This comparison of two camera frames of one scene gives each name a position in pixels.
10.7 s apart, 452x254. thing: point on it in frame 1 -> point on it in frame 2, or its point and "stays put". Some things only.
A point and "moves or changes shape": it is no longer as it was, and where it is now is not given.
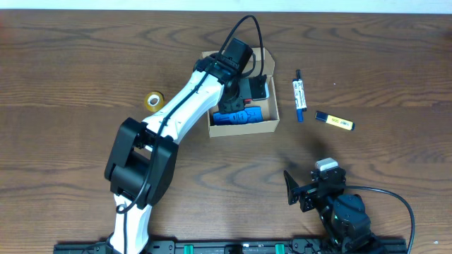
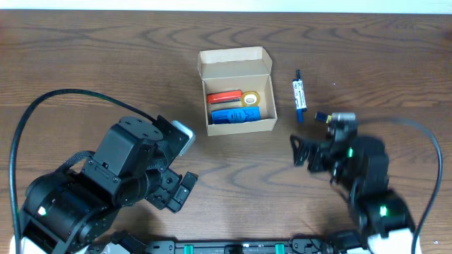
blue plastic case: (250, 114) stays put
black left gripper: (237, 105) -> (160, 195)
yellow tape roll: (154, 101) moves or changes shape
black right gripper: (308, 192) -> (320, 150)
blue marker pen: (297, 99) stays put
